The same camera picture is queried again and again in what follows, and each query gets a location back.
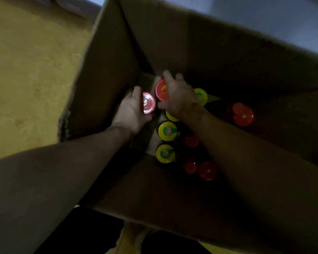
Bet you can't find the person's left forearm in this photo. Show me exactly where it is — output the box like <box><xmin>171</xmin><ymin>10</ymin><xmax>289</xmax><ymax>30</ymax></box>
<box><xmin>0</xmin><ymin>125</ymin><xmax>135</xmax><ymax>254</ymax></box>

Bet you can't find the jar with large red lid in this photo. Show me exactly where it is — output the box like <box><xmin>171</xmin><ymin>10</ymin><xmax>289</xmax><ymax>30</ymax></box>
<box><xmin>197</xmin><ymin>161</ymin><xmax>219</xmax><ymax>182</ymax></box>
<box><xmin>232</xmin><ymin>102</ymin><xmax>255</xmax><ymax>127</ymax></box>

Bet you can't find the person's right leg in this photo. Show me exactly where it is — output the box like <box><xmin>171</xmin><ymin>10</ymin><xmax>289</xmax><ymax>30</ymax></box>
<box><xmin>141</xmin><ymin>230</ymin><xmax>213</xmax><ymax>254</ymax></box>

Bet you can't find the person's left hand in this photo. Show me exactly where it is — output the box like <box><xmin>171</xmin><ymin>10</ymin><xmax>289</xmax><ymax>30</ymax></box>
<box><xmin>111</xmin><ymin>86</ymin><xmax>153</xmax><ymax>135</ymax></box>

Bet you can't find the jar with yellow lid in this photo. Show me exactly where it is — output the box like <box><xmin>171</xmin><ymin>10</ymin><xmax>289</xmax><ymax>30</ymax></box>
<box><xmin>155</xmin><ymin>144</ymin><xmax>176</xmax><ymax>164</ymax></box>
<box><xmin>165</xmin><ymin>111</ymin><xmax>181</xmax><ymax>122</ymax></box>
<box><xmin>157</xmin><ymin>121</ymin><xmax>179</xmax><ymax>142</ymax></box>
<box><xmin>194</xmin><ymin>88</ymin><xmax>209</xmax><ymax>107</ymax></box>

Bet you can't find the person's right hand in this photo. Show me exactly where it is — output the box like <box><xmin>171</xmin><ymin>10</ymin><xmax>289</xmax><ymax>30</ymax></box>
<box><xmin>157</xmin><ymin>70</ymin><xmax>202</xmax><ymax>120</ymax></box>

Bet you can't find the person's right forearm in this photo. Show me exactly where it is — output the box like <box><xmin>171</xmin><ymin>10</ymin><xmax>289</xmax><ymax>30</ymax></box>
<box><xmin>180</xmin><ymin>106</ymin><xmax>318</xmax><ymax>237</ymax></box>

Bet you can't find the jar with red yellow-marked lid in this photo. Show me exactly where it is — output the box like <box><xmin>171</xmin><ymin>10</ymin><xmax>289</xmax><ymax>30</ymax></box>
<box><xmin>155</xmin><ymin>79</ymin><xmax>169</xmax><ymax>102</ymax></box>

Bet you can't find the person's leg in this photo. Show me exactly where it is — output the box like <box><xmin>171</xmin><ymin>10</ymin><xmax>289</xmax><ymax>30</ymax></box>
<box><xmin>34</xmin><ymin>206</ymin><xmax>124</xmax><ymax>254</ymax></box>
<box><xmin>141</xmin><ymin>230</ymin><xmax>213</xmax><ymax>254</ymax></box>

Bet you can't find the bottle with small red cap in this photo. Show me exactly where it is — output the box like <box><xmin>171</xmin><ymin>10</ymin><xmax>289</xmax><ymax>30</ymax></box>
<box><xmin>185</xmin><ymin>135</ymin><xmax>200</xmax><ymax>149</ymax></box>
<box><xmin>184</xmin><ymin>161</ymin><xmax>197</xmax><ymax>174</ymax></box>

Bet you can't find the large brown cardboard box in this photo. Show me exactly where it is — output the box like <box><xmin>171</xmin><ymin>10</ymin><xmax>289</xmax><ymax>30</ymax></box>
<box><xmin>58</xmin><ymin>0</ymin><xmax>318</xmax><ymax>254</ymax></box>

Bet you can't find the person's left leg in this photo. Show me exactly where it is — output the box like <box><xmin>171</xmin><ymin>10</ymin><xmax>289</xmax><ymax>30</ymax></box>
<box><xmin>34</xmin><ymin>206</ymin><xmax>124</xmax><ymax>254</ymax></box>

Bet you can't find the jar with shiny red lid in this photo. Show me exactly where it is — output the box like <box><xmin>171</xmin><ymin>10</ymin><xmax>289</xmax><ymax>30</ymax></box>
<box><xmin>142</xmin><ymin>92</ymin><xmax>157</xmax><ymax>115</ymax></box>

